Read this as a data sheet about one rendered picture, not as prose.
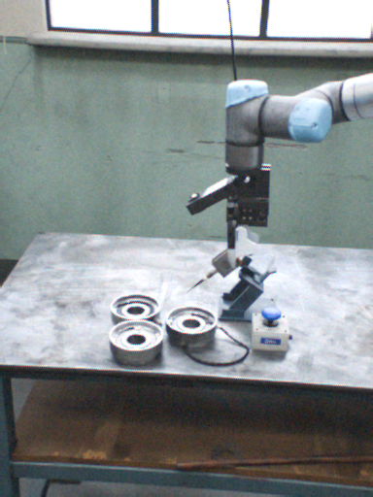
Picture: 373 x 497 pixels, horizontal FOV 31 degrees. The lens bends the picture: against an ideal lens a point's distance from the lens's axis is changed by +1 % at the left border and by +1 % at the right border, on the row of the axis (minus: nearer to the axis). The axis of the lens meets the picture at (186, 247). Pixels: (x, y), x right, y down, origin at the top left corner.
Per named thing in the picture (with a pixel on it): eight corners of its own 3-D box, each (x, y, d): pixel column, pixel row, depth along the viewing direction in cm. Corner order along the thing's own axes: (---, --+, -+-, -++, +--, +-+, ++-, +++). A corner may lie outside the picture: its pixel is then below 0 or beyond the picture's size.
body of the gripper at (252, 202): (266, 231, 127) (269, 171, 123) (222, 229, 128) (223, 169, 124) (268, 217, 134) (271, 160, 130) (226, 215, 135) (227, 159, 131)
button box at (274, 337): (252, 350, 131) (254, 329, 129) (251, 331, 138) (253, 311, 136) (292, 353, 131) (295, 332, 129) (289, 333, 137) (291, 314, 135)
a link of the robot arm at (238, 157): (222, 147, 122) (227, 137, 130) (222, 171, 124) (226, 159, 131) (263, 148, 121) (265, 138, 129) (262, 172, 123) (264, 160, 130)
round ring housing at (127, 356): (170, 362, 127) (170, 344, 125) (117, 372, 124) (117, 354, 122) (153, 333, 136) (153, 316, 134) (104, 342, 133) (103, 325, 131)
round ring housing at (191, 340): (167, 351, 130) (168, 334, 129) (163, 322, 140) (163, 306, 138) (220, 348, 132) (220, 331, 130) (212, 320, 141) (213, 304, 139)
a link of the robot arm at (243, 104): (258, 87, 115) (217, 83, 120) (255, 149, 120) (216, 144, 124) (279, 81, 121) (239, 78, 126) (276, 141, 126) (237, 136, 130)
